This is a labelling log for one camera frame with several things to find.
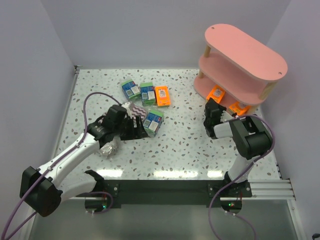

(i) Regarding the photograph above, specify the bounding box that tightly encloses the green sponge pack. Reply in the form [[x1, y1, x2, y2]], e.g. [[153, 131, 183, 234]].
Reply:
[[121, 79, 141, 100], [143, 110, 164, 137], [140, 82, 157, 106]]

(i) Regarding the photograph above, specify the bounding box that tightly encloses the orange sponge box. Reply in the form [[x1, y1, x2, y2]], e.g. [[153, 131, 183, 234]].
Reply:
[[154, 86, 171, 107], [206, 84, 226, 104], [227, 101, 251, 116]]

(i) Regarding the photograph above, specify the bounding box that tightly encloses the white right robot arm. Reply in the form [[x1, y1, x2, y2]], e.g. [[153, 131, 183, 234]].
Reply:
[[203, 98, 275, 189]]

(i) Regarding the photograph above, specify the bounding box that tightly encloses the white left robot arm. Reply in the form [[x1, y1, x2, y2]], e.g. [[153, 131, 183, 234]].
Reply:
[[19, 104, 148, 217]]

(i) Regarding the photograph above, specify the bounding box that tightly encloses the pink three-tier shelf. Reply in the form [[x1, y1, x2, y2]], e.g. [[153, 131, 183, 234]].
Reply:
[[193, 23, 288, 113]]

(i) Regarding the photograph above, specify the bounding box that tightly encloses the purple striped sponge in wrap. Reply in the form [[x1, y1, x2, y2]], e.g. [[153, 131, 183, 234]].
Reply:
[[129, 102, 148, 122]]

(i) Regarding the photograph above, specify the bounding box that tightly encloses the grey scrubber in wrap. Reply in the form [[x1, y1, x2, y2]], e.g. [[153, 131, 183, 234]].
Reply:
[[97, 138, 119, 158]]

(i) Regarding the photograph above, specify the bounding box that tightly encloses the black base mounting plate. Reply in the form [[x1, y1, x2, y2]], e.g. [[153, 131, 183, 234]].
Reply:
[[74, 179, 253, 209]]

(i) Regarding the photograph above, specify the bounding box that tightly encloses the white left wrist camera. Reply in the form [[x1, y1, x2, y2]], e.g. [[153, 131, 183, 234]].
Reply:
[[121, 101, 135, 112]]

